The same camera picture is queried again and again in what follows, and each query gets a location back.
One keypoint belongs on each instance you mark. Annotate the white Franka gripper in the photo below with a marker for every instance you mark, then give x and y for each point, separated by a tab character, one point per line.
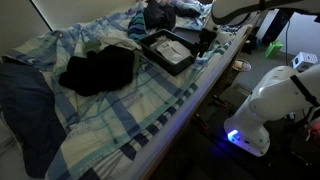
211	24

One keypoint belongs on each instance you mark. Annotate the black plastic box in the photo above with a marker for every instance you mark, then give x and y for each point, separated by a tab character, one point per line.
166	63

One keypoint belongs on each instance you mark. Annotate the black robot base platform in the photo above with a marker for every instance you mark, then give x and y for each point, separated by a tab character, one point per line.
233	160

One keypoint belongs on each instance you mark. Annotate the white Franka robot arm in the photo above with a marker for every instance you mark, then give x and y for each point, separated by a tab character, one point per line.
266	100

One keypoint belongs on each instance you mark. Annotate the white cloth in box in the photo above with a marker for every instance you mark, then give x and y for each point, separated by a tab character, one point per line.
173	50

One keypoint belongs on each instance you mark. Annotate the white box device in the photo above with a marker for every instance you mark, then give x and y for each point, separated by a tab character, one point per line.
304	61

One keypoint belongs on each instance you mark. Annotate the dark navy garment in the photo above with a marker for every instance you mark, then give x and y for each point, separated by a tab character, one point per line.
160	15

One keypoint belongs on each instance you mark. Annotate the teal striped cloth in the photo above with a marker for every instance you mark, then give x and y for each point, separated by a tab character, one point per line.
136	28

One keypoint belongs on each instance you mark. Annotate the green bag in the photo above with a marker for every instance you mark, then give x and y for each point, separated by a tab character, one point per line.
273	49

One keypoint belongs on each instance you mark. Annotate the black stand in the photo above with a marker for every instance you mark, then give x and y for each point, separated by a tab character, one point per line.
276	25

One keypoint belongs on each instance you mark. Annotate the blue white checkered bedsheet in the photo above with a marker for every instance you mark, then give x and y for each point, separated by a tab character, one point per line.
133	106

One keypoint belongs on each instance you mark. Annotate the black garment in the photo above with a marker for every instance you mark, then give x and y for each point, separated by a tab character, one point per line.
100	70

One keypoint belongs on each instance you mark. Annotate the pale green cloth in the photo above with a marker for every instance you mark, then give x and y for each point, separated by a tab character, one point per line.
91	46

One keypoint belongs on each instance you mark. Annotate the red fabric item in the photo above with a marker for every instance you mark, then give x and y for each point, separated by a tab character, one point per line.
313	131

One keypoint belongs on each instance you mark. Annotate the dark blue jeans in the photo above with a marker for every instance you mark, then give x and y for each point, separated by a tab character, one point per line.
26	110

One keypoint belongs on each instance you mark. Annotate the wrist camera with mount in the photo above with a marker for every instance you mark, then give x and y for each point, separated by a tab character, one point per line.
208	35

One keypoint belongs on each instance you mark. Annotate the bed with wooden frame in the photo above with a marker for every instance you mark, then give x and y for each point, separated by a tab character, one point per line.
176	124

